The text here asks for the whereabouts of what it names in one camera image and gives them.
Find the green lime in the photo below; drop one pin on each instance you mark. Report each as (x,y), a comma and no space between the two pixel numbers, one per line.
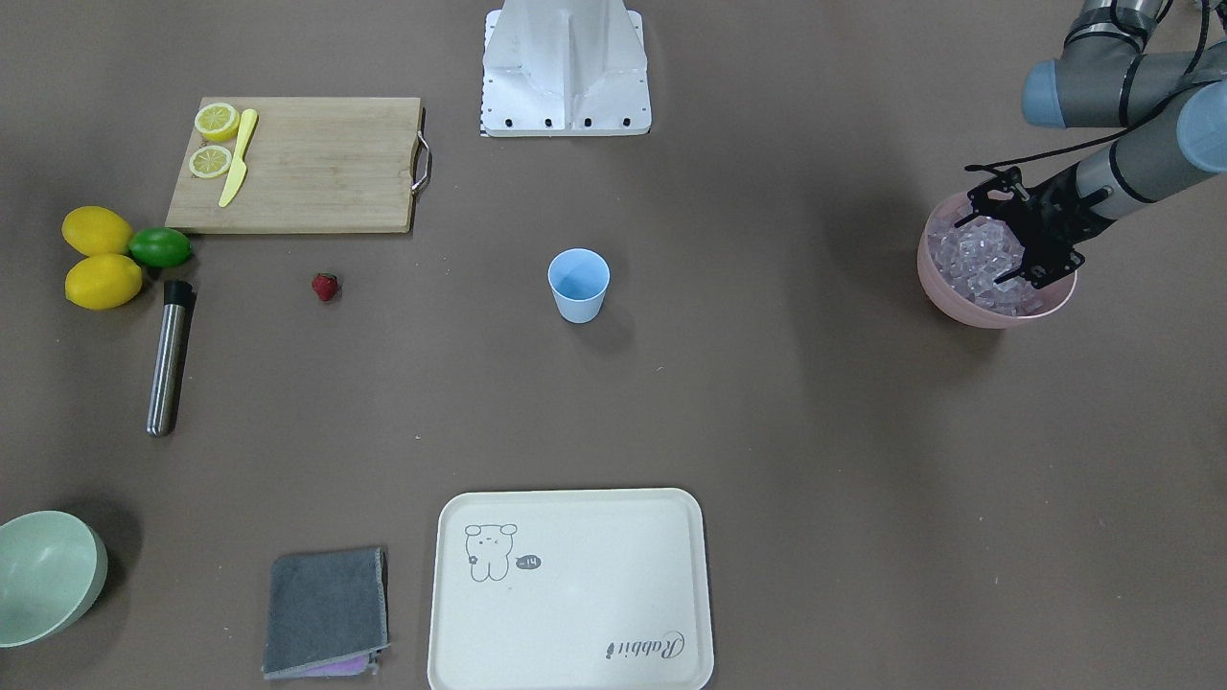
(160,247)

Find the pink bowl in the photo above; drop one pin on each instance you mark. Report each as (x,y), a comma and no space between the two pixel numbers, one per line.
(948,301)

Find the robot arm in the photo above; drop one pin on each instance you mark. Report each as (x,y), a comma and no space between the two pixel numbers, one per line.
(1168,111)

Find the clear ice cubes pile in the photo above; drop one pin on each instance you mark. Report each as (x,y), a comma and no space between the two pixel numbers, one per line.
(970,258)

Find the red strawberry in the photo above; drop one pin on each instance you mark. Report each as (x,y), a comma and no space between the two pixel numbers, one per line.
(326,286)

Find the lower lemon slice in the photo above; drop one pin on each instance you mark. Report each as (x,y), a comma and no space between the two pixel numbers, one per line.
(210,162)

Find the cream rabbit tray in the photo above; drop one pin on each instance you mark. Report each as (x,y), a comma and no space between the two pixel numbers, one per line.
(574,589)

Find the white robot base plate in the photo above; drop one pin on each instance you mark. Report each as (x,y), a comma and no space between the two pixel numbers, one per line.
(564,69)

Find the green bowl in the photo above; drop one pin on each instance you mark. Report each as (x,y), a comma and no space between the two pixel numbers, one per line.
(53,567)

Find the upper yellow lemon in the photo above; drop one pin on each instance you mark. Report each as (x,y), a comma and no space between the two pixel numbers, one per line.
(93,230)

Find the yellow lemon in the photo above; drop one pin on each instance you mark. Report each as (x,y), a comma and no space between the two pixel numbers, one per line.
(93,230)
(103,282)

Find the lemon slice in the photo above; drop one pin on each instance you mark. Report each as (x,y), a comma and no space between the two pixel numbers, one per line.
(210,162)
(217,122)

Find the lower yellow lemon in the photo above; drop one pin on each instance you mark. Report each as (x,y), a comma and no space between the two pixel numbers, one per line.
(103,282)

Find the steel muddler black tip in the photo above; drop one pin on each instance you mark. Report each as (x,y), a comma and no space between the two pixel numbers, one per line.
(180,302)

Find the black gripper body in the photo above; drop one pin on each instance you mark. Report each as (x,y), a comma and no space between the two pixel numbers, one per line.
(1056,213)

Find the grey folded cloth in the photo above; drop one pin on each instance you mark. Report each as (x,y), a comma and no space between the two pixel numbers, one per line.
(327,615)

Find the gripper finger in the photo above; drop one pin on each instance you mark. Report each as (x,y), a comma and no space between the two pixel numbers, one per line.
(987,208)
(1040,270)

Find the light blue cup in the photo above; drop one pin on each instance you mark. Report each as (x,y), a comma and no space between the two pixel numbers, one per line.
(579,280)

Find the yellow plastic knife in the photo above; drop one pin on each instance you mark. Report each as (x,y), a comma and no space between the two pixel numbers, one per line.
(238,170)

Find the wooden cutting board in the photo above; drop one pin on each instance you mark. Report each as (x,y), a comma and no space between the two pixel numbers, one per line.
(316,165)

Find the upper lemon slice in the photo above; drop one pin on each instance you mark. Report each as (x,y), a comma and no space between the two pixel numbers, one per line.
(217,122)

